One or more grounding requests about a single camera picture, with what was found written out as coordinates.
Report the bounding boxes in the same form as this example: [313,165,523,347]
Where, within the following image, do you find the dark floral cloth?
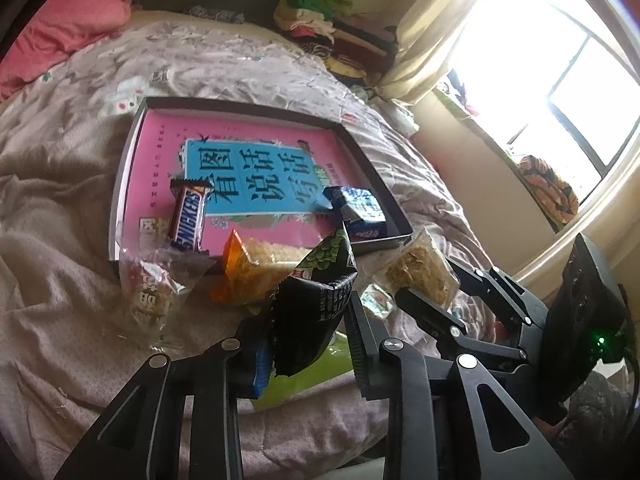
[189,5,247,24]

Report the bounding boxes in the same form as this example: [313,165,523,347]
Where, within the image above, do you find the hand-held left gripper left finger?
[52,316,276,480]

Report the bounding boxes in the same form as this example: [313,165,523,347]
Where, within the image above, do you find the clear packet of crispy noodles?
[372,227,461,306]

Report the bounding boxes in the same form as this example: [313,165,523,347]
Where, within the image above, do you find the black and green snack packet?
[267,227,358,378]

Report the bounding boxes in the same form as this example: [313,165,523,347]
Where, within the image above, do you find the person's right forearm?
[537,375,640,461]

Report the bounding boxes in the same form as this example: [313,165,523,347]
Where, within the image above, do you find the orange cracker packet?
[210,229,313,306]

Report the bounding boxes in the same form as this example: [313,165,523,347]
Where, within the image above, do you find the cream curtain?
[380,0,531,106]

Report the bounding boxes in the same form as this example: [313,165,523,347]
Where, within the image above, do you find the brown chocolate bar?
[167,178,211,256]

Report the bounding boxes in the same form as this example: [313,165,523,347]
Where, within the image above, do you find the pile of folded clothes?
[274,0,401,86]

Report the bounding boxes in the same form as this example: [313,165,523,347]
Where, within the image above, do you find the dark shallow cardboard box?
[107,96,413,276]

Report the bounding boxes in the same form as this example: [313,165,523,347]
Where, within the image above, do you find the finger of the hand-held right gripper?
[395,287,528,375]
[440,257,548,327]

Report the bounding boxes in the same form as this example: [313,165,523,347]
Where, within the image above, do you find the pink and blue book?
[122,110,396,256]

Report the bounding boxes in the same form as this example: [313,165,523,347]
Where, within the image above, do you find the printed pink quilt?
[0,22,501,480]

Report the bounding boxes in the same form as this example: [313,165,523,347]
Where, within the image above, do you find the orange patterned cushion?
[517,155,580,233]

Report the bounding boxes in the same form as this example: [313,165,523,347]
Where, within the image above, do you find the hanging colourful clothes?
[447,70,482,117]

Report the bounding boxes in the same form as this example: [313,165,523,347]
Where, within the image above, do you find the small green and white packet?
[360,282,398,321]

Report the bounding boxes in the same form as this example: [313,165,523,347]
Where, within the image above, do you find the blue and white snack packet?
[322,186,388,243]

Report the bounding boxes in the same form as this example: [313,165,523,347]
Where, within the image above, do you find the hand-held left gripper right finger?
[344,291,576,480]

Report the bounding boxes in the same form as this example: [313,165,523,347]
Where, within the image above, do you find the window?
[450,0,640,201]

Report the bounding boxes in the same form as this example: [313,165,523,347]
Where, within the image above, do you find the pink pillow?
[0,0,135,101]

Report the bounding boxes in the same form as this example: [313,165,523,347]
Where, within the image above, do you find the clear packet with red print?
[117,247,211,351]

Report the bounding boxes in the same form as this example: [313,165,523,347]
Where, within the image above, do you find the lime green packet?
[250,342,358,411]

